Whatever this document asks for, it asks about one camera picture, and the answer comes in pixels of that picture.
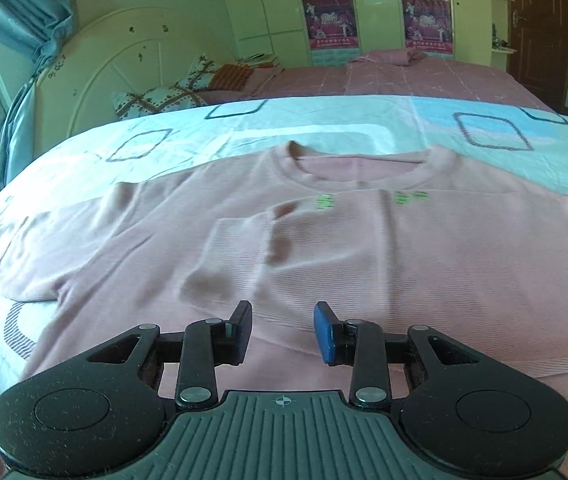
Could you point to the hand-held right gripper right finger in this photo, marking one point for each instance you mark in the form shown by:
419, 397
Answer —
324, 332

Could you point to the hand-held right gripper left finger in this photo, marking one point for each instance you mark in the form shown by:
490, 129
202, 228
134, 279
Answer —
242, 332

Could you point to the pink knit sweater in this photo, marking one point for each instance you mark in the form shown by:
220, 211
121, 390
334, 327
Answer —
364, 250

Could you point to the light blue geometric bedsheet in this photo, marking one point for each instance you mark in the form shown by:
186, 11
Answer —
188, 130

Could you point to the floral patterned pillow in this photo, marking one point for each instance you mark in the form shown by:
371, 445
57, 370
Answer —
153, 102
201, 74

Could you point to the orange striped pillow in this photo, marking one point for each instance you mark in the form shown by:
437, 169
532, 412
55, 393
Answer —
231, 77

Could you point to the pink checked bedsheet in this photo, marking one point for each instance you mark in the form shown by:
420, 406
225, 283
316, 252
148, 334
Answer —
414, 80

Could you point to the stack of books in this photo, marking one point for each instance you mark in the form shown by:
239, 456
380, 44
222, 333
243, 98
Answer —
261, 60

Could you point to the crumpled pink cloth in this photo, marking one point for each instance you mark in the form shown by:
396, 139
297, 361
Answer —
389, 56

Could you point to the white round headboard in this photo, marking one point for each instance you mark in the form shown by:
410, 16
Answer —
113, 50

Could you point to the blue curtain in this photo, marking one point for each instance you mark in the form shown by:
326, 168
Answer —
28, 15

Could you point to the pale green wardrobe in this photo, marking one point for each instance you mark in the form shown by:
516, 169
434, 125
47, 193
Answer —
264, 5

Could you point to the brown wooden door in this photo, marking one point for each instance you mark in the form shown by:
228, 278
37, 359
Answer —
539, 30

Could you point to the wall poster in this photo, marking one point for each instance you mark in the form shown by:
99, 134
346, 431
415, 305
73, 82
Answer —
427, 22
328, 22

